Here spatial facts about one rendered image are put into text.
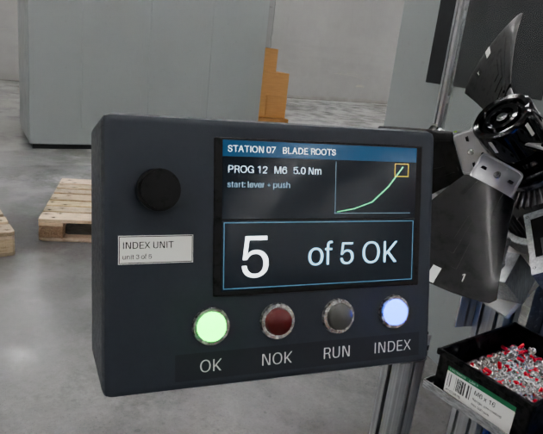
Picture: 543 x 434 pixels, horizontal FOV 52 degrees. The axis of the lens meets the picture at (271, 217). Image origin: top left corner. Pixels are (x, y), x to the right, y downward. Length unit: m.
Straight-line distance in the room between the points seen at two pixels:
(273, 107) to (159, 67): 3.28
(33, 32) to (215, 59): 1.93
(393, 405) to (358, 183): 0.26
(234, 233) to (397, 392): 0.28
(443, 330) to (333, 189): 2.17
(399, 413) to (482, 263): 0.52
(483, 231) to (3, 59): 12.17
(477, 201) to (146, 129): 0.84
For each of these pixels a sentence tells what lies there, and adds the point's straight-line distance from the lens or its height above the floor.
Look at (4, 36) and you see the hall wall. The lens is 12.86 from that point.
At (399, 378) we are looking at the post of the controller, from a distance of 0.59.
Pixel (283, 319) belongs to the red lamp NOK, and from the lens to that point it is 0.41.
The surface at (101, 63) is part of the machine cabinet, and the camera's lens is 6.31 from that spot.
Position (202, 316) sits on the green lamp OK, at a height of 1.12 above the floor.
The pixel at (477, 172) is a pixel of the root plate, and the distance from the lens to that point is 1.16.
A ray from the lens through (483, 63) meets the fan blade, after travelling 1.49.
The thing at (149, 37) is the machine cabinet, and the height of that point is 1.22.
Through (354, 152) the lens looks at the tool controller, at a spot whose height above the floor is 1.24.
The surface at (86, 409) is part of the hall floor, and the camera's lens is 2.21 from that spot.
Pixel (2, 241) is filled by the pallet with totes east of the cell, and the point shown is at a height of 0.09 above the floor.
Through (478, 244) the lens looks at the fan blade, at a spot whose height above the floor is 1.00.
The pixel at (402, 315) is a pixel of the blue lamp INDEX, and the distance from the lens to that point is 0.46.
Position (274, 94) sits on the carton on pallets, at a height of 0.52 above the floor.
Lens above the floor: 1.31
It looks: 17 degrees down
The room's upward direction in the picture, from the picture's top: 7 degrees clockwise
